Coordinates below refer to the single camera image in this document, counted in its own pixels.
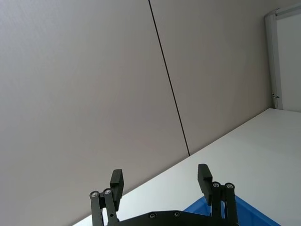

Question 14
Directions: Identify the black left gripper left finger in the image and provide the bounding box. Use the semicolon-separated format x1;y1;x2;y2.
89;169;125;226

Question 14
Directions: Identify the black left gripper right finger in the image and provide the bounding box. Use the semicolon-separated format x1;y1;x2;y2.
198;163;239;225

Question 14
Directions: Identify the blue plastic bin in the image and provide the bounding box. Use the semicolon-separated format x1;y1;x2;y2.
183;194;281;226

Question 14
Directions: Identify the white panel with grey frame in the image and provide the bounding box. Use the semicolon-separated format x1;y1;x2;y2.
265;5;301;111

